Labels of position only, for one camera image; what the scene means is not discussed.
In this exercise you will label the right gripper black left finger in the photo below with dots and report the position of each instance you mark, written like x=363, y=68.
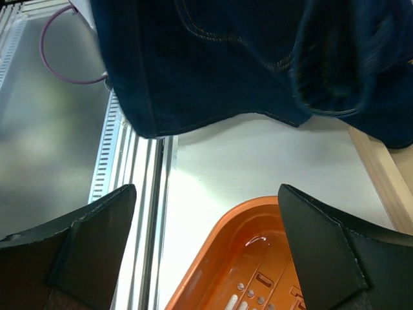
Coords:
x=71, y=262

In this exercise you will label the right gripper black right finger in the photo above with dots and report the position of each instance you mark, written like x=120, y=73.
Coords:
x=342, y=261

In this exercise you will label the aluminium mounting rail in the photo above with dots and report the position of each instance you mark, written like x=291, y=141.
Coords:
x=71, y=156

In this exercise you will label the orange plastic basket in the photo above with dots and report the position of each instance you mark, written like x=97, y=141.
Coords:
x=245, y=263

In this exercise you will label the dark blue denim skirt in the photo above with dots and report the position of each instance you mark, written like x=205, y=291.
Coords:
x=177, y=66

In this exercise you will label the wooden clothes rack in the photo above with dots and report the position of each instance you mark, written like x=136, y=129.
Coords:
x=391, y=173

